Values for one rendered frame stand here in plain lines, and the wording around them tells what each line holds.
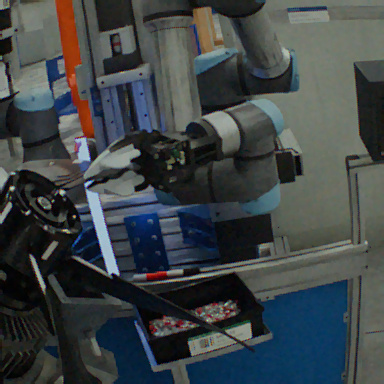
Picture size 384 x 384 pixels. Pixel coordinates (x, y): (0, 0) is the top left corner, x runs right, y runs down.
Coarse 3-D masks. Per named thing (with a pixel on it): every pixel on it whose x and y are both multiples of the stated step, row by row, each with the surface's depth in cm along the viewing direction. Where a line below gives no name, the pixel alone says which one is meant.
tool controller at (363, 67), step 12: (372, 60) 106; (360, 72) 103; (372, 72) 101; (360, 84) 105; (372, 84) 98; (360, 96) 108; (372, 96) 100; (360, 108) 110; (372, 108) 101; (360, 120) 112; (372, 120) 103; (360, 132) 115; (372, 132) 105; (372, 144) 106; (372, 156) 108
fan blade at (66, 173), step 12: (24, 168) 97; (36, 168) 96; (48, 168) 95; (60, 168) 93; (72, 168) 92; (84, 168) 92; (132, 168) 97; (60, 180) 84; (72, 180) 83; (84, 180) 83
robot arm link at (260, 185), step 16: (224, 160) 103; (240, 160) 98; (256, 160) 97; (272, 160) 99; (224, 176) 100; (240, 176) 99; (256, 176) 98; (272, 176) 99; (224, 192) 101; (240, 192) 100; (256, 192) 99; (272, 192) 100; (240, 208) 104; (256, 208) 101; (272, 208) 101
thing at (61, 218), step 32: (0, 192) 63; (32, 192) 66; (64, 192) 71; (0, 224) 61; (32, 224) 60; (64, 224) 67; (0, 256) 62; (64, 256) 66; (0, 288) 63; (32, 288) 68
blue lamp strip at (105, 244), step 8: (80, 152) 109; (88, 152) 109; (88, 184) 112; (88, 192) 112; (96, 200) 113; (96, 208) 113; (96, 216) 114; (96, 224) 115; (104, 224) 115; (104, 232) 115; (104, 240) 116; (104, 248) 116; (104, 256) 117; (112, 256) 117; (112, 264) 118
